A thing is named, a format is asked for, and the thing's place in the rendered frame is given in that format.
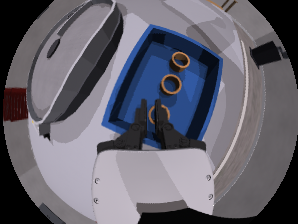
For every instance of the blue shallow tray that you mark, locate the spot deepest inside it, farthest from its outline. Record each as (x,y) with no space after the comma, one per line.
(190,109)

